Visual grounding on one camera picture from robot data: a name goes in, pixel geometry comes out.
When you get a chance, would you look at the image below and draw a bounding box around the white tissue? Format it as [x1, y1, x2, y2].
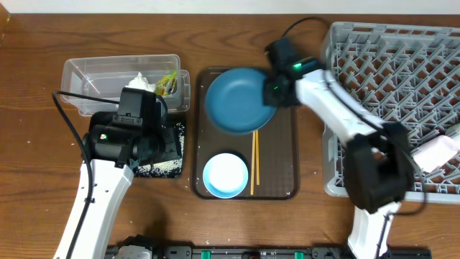
[126, 72, 156, 92]

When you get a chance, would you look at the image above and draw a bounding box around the yellow green snack wrapper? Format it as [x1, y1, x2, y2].
[154, 71, 177, 96]

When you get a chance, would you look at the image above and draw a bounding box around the blue plate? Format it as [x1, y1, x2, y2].
[204, 68, 276, 135]

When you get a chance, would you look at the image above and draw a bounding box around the wooden chopstick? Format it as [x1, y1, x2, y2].
[254, 130, 260, 186]
[250, 131, 256, 196]

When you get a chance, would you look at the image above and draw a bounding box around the white rice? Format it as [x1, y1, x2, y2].
[134, 122, 185, 178]

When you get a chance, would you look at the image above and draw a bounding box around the light blue rice bowl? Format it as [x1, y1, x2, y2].
[203, 153, 249, 199]

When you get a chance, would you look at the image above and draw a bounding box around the white cup pink inside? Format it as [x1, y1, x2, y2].
[413, 135, 459, 173]

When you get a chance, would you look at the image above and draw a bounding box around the white cup green inside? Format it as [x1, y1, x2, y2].
[445, 124, 460, 139]

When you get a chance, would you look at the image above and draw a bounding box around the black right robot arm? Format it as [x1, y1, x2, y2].
[263, 37, 414, 258]

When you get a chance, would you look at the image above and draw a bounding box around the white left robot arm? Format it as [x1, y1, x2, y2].
[55, 88, 183, 258]

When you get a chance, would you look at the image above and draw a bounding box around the grey dishwasher rack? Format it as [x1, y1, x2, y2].
[320, 21, 460, 204]

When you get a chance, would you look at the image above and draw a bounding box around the clear plastic bin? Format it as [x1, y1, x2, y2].
[61, 54, 190, 112]

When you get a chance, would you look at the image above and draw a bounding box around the dark brown serving tray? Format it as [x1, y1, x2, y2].
[190, 68, 300, 200]

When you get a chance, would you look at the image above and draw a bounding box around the black plastic tray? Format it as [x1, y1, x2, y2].
[133, 112, 186, 178]

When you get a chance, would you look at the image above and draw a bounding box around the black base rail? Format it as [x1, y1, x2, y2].
[103, 235, 432, 259]

